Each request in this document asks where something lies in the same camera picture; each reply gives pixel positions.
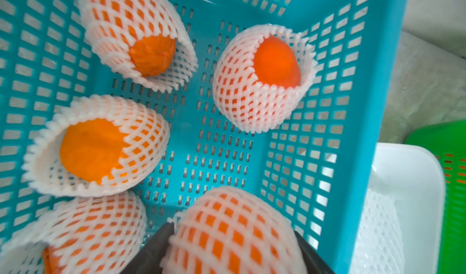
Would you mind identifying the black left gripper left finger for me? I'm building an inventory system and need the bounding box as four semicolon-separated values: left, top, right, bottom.
121;223;175;274

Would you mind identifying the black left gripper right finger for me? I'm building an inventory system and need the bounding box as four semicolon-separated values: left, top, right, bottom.
294;231;334;274

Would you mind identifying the white foam net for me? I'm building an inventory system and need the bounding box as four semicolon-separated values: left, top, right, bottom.
349;189;405;274

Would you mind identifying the netted orange front corner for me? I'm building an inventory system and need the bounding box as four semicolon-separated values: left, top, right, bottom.
1;191;147;274

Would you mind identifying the teal plastic basket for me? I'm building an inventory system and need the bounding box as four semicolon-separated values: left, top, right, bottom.
1;0;407;274

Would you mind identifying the white plastic tub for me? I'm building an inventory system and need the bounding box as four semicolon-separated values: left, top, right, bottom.
368;143;445;274

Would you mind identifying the green plastic basket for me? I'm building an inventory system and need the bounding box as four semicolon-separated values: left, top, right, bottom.
405;120;466;274

